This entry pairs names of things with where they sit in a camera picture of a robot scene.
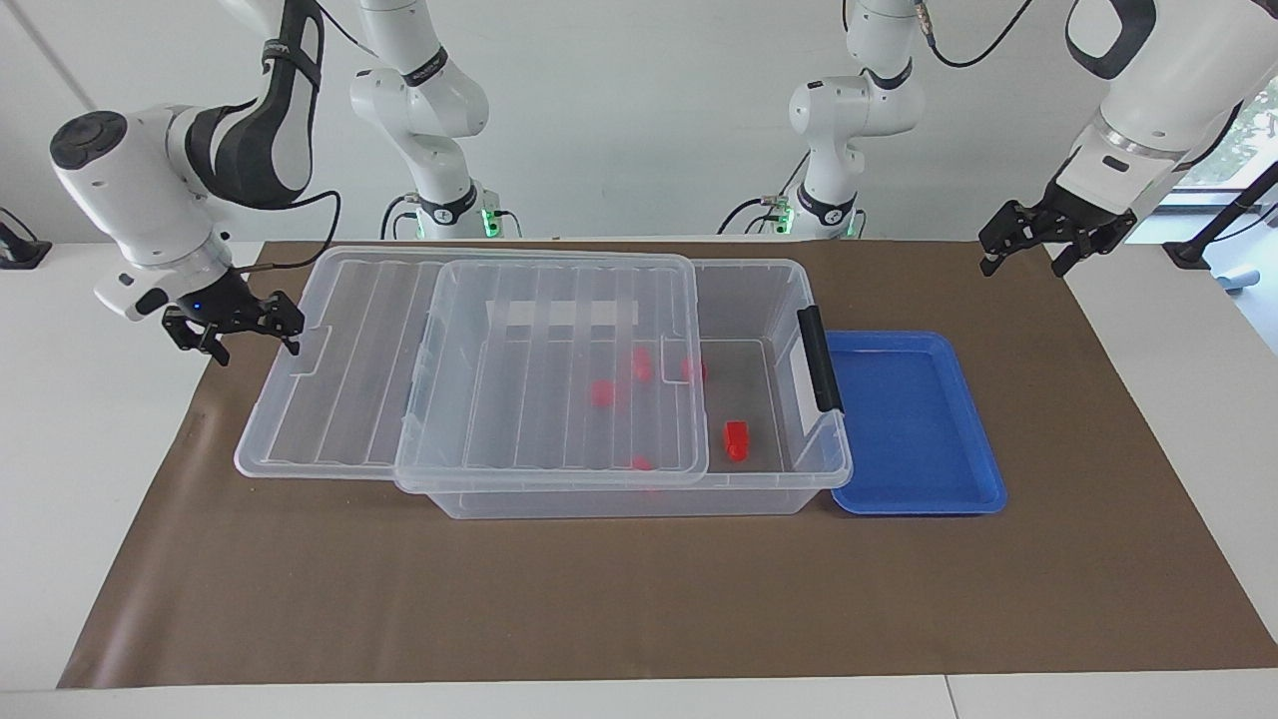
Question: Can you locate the black desktop device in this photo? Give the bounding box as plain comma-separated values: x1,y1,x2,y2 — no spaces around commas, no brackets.
0,207,53,271

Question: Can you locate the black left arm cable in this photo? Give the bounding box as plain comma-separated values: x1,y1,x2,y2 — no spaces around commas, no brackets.
911,0,1036,69

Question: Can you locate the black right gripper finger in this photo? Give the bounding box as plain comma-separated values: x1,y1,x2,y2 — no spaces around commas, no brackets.
250,292,304,357
163,320,233,366

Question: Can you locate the brown paper table mat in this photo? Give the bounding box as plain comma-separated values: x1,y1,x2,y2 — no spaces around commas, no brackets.
58,240,1278,690

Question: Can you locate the clear plastic storage box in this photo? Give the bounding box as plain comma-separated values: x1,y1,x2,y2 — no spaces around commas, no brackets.
396,258,855,520

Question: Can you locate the black stand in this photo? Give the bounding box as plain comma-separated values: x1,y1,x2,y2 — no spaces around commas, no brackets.
1163,160,1278,271

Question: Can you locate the black box latch handle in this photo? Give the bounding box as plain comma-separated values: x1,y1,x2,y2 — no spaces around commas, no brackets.
796,305,846,415

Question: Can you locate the clear ribbed box lid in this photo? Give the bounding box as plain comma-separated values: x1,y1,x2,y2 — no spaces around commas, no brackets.
235,247,712,490

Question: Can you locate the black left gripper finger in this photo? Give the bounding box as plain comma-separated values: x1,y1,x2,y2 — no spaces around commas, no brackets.
978,200,1049,278
1050,215,1139,279

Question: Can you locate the black base cable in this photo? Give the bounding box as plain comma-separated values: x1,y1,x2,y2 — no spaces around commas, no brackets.
719,150,800,237
378,193,422,241

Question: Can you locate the window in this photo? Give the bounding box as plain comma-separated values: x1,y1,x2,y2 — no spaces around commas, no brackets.
1168,75,1278,193

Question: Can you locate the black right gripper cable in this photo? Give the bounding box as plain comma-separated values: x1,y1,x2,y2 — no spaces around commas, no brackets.
232,188,342,273

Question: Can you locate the blue plastic tray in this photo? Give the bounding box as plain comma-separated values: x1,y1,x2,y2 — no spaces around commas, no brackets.
824,331,1007,516

